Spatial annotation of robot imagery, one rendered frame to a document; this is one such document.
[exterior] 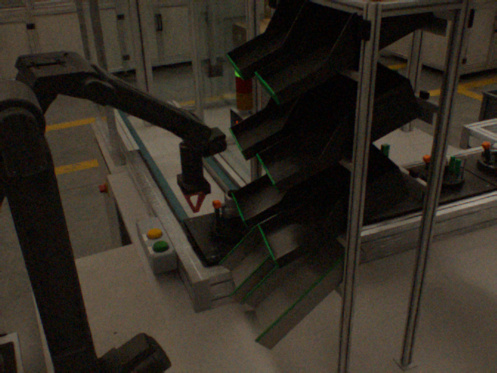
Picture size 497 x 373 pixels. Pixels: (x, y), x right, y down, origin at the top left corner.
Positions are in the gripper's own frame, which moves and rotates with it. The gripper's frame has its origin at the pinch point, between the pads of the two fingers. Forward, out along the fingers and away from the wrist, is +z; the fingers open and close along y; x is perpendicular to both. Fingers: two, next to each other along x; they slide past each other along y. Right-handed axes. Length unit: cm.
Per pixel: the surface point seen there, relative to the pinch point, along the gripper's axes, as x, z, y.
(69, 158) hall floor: 20, 106, 301
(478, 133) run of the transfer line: -128, 11, 27
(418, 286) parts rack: -31, -2, -54
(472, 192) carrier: -88, 10, -12
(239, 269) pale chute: -3.3, 5.8, -22.8
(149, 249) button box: 13.4, 10.4, 2.2
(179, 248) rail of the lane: 5.9, 10.5, -0.9
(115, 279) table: 23.7, 20.5, 6.4
